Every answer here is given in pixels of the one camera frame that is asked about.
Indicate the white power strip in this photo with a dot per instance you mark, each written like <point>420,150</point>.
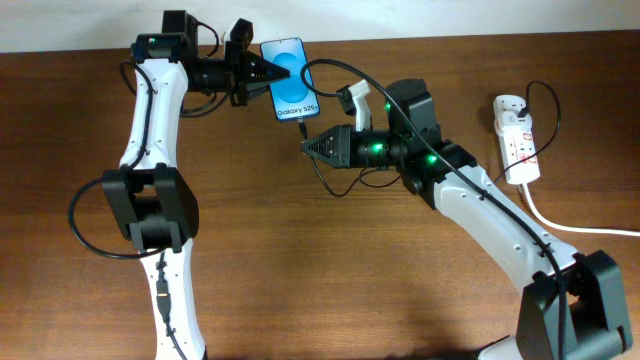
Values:
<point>517,147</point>

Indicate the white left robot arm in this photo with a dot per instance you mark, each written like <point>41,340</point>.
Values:
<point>152,204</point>

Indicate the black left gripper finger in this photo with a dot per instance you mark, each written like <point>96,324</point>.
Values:
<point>258,72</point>
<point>253,90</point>

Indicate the white charger plug adapter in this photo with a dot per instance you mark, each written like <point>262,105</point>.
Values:
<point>511,121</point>

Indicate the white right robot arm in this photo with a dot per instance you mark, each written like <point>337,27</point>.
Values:
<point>573,306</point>

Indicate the blue Samsung smartphone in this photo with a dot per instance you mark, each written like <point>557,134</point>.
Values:
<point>292,100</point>

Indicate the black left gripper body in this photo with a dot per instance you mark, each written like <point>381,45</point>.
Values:
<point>234,74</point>

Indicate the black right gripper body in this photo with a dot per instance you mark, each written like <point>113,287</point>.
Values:
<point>378,147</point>

